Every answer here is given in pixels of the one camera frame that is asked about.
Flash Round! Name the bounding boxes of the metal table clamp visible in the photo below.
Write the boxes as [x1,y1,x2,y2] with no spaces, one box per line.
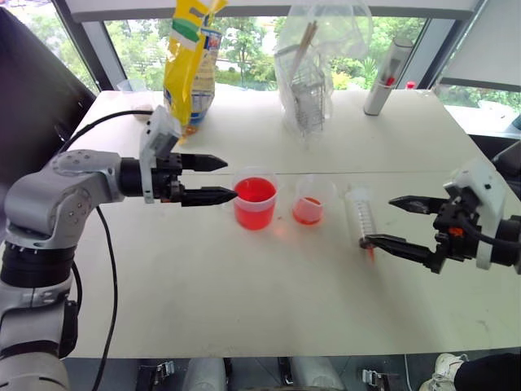
[361,367,384,387]
[137,359,177,389]

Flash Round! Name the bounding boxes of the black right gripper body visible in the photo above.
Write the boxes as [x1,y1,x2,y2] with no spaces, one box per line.
[432,194,480,265]

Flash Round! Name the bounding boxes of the dark chair armrest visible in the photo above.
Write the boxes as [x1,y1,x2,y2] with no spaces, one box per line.
[489,139,521,177]

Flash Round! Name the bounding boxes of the clear plastic syringe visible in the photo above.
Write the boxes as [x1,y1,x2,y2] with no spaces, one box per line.
[344,183,379,265]

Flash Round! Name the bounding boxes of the large cup with red liquid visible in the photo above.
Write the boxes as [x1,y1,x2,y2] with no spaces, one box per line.
[231,165,280,232]

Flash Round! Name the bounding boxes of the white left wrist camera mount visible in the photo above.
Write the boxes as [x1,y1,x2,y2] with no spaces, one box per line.
[138,104,182,204]

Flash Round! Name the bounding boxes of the white sneaker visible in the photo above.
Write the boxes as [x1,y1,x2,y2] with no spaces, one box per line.
[418,353,470,391]

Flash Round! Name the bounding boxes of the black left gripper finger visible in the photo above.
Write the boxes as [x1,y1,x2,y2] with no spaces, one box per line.
[180,153,229,174]
[180,186,239,209]

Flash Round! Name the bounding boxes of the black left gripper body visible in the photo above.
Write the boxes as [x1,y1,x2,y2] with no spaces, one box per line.
[151,153,185,205]

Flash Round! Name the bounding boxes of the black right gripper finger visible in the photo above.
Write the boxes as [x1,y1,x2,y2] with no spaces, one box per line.
[358,233,445,275]
[387,195,444,217]

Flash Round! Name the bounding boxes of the dark trouser leg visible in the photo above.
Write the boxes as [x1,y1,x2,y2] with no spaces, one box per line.
[453,353,521,391]

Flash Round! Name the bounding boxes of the yellow snack bag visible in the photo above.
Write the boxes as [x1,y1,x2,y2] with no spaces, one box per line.
[163,0,230,147]

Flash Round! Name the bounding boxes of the white cylindrical tube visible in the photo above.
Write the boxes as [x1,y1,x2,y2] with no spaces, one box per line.
[362,37,414,117]

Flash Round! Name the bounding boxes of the clear plastic bag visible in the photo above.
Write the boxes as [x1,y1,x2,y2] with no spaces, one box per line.
[274,0,374,151]

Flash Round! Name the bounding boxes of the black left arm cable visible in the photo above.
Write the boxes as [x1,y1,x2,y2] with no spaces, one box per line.
[55,109,155,391]

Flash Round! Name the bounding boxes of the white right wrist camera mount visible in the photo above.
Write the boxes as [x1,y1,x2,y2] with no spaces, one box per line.
[443,157,510,270]

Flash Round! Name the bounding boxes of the small clear plastic cup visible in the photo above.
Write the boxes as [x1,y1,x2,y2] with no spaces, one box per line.
[291,174,339,226]

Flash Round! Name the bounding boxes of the metal wire basket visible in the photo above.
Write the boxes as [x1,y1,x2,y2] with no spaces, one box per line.
[290,66,327,132]

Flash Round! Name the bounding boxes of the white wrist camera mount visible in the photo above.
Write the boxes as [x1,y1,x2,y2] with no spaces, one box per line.
[443,157,510,270]
[138,104,182,204]

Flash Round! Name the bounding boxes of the wooden chopsticks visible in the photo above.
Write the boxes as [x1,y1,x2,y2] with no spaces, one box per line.
[290,20,319,85]

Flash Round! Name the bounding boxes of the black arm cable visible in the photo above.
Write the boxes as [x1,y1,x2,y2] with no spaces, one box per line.
[55,109,155,391]
[462,218,502,248]

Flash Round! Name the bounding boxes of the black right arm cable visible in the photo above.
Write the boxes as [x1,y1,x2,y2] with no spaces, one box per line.
[462,218,502,248]

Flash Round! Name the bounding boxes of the small white bowl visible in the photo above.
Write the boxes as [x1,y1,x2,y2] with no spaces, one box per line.
[129,103,155,122]

